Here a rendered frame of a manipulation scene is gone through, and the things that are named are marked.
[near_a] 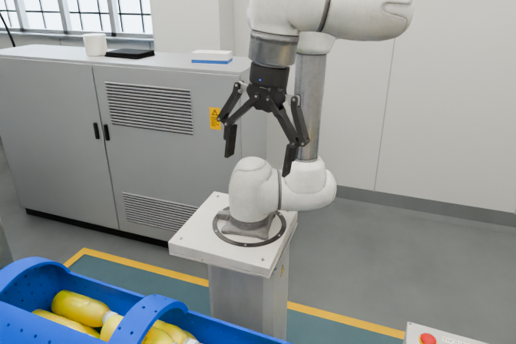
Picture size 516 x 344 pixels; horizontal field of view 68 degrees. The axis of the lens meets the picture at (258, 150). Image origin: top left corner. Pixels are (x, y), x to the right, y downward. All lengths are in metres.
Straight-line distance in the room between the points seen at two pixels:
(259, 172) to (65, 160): 2.25
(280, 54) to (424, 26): 2.71
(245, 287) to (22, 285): 0.74
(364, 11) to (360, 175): 3.08
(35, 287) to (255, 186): 0.73
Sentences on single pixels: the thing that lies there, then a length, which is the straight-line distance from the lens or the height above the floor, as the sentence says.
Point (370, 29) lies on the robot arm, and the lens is 0.73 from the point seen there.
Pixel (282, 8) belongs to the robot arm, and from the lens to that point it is 0.69.
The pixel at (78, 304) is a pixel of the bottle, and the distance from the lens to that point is 1.27.
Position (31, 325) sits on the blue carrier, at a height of 1.20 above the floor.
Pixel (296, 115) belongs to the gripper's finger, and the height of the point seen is 1.69.
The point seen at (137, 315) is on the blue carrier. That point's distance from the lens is 0.97.
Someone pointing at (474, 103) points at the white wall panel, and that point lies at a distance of 3.50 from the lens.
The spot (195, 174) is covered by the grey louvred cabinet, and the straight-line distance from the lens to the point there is 2.67.
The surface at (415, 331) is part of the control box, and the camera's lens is 1.16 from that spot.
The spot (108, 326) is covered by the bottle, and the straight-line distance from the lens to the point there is 1.04.
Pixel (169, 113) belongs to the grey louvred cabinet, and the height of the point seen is 1.15.
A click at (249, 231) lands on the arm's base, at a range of 1.46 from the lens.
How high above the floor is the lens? 1.91
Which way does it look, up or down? 23 degrees down
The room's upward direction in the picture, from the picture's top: straight up
